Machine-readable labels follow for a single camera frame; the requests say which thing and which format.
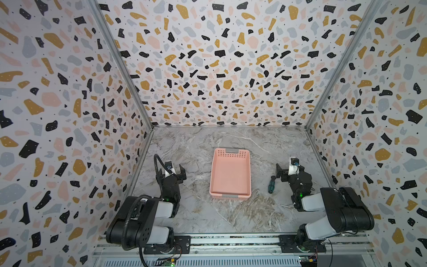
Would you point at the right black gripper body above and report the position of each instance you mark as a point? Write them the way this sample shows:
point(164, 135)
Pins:
point(287, 174)

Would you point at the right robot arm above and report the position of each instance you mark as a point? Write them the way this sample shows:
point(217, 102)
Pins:
point(345, 213)

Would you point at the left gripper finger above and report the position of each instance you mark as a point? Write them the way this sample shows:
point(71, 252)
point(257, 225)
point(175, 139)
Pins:
point(160, 176)
point(181, 175)

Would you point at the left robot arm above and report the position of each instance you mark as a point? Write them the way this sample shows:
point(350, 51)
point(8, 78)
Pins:
point(134, 224)

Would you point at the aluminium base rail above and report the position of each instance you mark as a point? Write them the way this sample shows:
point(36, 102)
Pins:
point(244, 250)

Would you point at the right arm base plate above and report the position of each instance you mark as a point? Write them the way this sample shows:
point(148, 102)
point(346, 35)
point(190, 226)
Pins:
point(287, 243)

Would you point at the pink plastic bin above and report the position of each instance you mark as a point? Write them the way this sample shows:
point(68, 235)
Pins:
point(231, 174)

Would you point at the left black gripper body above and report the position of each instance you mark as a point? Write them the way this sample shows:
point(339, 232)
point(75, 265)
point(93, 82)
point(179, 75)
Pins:
point(172, 176)

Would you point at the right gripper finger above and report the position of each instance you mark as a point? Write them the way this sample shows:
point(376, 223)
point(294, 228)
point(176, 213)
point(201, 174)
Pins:
point(278, 172)
point(294, 161)

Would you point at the green black screwdriver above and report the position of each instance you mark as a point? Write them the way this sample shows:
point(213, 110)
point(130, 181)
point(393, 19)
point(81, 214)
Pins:
point(271, 186)

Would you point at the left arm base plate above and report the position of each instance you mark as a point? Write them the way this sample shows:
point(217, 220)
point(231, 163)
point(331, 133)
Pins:
point(179, 246)

